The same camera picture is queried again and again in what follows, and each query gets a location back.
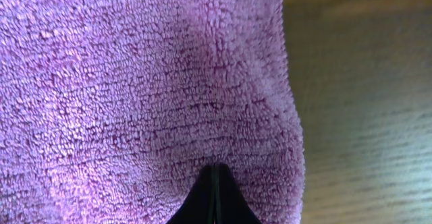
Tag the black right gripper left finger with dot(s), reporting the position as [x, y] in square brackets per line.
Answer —
[198, 205]

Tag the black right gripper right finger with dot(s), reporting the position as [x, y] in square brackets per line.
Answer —
[231, 206]

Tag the purple microfiber cloth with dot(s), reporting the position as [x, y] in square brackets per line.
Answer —
[109, 108]

